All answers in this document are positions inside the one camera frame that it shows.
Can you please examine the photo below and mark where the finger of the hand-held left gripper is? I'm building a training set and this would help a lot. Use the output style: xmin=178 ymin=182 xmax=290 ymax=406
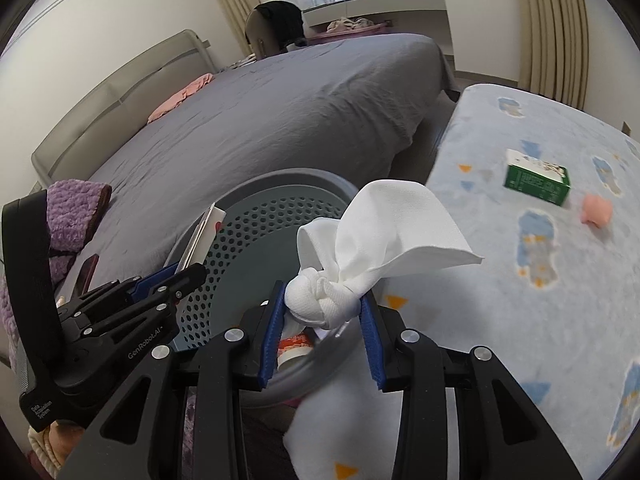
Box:
xmin=75 ymin=264 xmax=208 ymax=343
xmin=55 ymin=264 xmax=183 ymax=323

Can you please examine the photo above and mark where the white desk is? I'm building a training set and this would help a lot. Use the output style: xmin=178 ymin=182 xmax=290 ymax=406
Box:
xmin=302 ymin=0 xmax=453 ymax=56

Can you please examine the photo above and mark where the dark red flat object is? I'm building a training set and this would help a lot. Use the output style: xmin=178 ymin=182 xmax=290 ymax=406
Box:
xmin=75 ymin=254 xmax=100 ymax=303

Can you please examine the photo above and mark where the light blue printed blanket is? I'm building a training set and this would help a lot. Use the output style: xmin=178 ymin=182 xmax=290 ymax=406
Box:
xmin=282 ymin=84 xmax=640 ymax=480

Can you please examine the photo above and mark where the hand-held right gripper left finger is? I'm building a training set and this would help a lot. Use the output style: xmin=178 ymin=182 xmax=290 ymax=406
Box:
xmin=59 ymin=280 xmax=288 ymax=480

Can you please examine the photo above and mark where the bed with grey sheet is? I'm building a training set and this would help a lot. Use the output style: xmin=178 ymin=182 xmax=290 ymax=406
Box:
xmin=37 ymin=32 xmax=458 ymax=306

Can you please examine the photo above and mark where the cream and red snack packet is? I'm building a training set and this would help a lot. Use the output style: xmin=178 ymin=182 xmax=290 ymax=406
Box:
xmin=176 ymin=204 xmax=227 ymax=272

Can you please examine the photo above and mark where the grey perforated plastic basket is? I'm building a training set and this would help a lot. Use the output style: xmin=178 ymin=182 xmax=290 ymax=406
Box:
xmin=160 ymin=169 xmax=373 ymax=407

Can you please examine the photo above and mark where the pink clothes pile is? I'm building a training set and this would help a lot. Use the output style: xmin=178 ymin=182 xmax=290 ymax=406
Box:
xmin=325 ymin=17 xmax=388 ymax=43

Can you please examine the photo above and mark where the beige chair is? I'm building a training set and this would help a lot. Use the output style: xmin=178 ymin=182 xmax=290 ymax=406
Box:
xmin=246 ymin=10 xmax=281 ymax=61

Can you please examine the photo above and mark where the beige padded headboard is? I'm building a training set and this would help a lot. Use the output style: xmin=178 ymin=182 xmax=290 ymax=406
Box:
xmin=31 ymin=29 xmax=217 ymax=187

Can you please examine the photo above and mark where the pink cloth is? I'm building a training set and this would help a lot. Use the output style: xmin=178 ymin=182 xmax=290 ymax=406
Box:
xmin=147 ymin=74 xmax=215 ymax=122

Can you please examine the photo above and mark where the purple fuzzy cloth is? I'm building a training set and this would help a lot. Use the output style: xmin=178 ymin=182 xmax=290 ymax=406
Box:
xmin=0 ymin=179 xmax=113 ymax=361

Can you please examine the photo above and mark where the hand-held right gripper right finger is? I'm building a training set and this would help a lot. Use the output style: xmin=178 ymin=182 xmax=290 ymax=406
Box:
xmin=359 ymin=292 xmax=583 ymax=480

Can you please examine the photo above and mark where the green and white carton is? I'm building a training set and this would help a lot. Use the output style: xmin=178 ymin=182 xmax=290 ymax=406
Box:
xmin=502 ymin=149 xmax=572 ymax=207

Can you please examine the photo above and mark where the person's left forearm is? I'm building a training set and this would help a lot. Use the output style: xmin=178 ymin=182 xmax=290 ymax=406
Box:
xmin=26 ymin=422 xmax=86 ymax=480

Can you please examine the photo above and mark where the white knotted napkin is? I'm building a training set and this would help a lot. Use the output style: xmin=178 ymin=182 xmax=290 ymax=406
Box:
xmin=284 ymin=180 xmax=486 ymax=332

